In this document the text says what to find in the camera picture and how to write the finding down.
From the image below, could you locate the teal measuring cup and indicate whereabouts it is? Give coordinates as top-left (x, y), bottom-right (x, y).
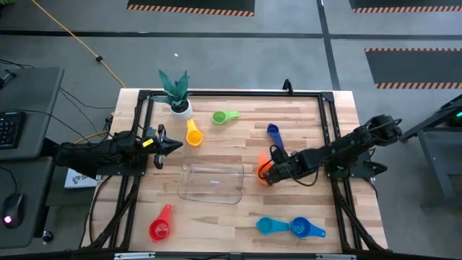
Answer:
top-left (256, 216), bottom-right (291, 235)

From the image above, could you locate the black desk clamp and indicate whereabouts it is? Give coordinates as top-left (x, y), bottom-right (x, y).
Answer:
top-left (0, 69), bottom-right (17, 90)

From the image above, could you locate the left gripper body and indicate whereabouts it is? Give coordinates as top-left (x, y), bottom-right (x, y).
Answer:
top-left (142, 123), bottom-right (169, 170)

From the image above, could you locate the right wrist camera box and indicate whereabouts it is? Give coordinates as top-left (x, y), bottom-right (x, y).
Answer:
top-left (270, 144), bottom-right (289, 163)

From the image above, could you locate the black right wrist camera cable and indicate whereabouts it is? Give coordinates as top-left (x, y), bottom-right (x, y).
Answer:
top-left (269, 144), bottom-right (321, 188)

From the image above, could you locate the artificial plant in white pot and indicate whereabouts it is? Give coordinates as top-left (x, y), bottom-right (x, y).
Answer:
top-left (150, 69), bottom-right (193, 121)

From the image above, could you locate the black keyboard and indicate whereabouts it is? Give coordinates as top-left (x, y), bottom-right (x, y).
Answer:
top-left (0, 110), bottom-right (27, 150)

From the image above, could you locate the red measuring cup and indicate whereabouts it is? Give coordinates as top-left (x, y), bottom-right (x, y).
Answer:
top-left (148, 204), bottom-right (173, 243)

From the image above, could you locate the black computer with green lights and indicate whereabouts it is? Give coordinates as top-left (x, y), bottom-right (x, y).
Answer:
top-left (447, 108), bottom-right (462, 128)

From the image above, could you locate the black hazard-striped floor mat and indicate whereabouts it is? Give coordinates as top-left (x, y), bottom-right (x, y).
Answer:
top-left (126, 0), bottom-right (256, 17)
top-left (364, 47), bottom-right (462, 90)
top-left (348, 0), bottom-right (462, 14)

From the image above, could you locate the green measuring cup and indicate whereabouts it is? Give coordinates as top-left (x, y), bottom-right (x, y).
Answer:
top-left (212, 110), bottom-right (241, 126)

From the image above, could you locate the small dark blue measuring cup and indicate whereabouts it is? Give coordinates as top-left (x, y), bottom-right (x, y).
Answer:
top-left (266, 123), bottom-right (285, 150)

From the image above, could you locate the orange measuring cup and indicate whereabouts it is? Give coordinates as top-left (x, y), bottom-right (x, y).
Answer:
top-left (256, 150), bottom-right (274, 186)

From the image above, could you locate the grey desk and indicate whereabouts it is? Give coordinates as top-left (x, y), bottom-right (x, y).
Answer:
top-left (0, 66), bottom-right (65, 250)

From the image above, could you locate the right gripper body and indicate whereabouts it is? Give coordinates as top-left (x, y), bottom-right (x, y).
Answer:
top-left (274, 151), bottom-right (315, 180)

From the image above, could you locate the yellow floor cable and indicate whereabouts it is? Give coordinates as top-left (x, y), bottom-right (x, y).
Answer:
top-left (30, 0), bottom-right (126, 89)

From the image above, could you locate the black computer mouse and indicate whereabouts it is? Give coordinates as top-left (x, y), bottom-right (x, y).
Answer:
top-left (1, 193), bottom-right (25, 229)

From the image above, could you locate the large blue measuring cup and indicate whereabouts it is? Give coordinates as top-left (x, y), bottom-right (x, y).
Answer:
top-left (289, 216), bottom-right (326, 239)

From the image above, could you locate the silver metal bracket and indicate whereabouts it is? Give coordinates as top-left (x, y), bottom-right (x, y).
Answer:
top-left (114, 252), bottom-right (156, 260)
top-left (315, 253), bottom-right (357, 260)

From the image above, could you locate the clear plastic basket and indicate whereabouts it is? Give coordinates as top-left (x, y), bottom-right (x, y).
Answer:
top-left (176, 161), bottom-right (245, 205)

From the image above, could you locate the yellow measuring cup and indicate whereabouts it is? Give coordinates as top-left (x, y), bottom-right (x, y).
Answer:
top-left (186, 118), bottom-right (204, 147)

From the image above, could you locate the white printed box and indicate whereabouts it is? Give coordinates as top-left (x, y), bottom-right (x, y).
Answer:
top-left (64, 168), bottom-right (99, 190)

